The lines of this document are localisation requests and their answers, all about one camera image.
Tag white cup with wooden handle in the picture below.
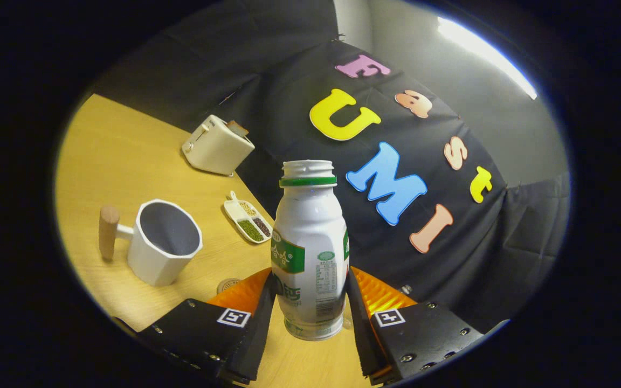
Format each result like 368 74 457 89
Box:
99 199 204 287

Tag black backdrop cloth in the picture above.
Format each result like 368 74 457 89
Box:
92 0 570 335

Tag wooden table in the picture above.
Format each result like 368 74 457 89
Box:
54 94 376 388

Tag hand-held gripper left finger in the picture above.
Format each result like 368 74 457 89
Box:
137 268 278 386

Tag white juice bottle green label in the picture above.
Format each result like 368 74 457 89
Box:
271 160 350 341

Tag white divided grain dish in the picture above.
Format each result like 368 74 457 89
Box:
223 191 273 244

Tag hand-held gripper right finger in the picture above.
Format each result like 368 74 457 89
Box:
346 267 486 386

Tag white toaster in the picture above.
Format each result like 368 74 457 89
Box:
182 114 256 177

